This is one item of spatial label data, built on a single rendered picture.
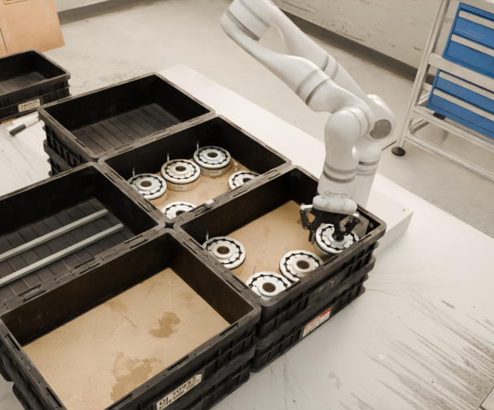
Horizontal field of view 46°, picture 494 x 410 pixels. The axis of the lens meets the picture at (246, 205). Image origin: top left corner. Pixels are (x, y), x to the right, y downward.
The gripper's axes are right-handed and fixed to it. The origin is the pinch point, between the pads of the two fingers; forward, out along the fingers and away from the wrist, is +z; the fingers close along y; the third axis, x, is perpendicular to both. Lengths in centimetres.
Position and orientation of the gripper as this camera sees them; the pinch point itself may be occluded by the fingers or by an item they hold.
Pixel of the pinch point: (323, 238)
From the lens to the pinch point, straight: 136.6
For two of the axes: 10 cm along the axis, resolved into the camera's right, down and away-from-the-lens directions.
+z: -0.9, 7.7, 6.4
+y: -9.9, -1.6, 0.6
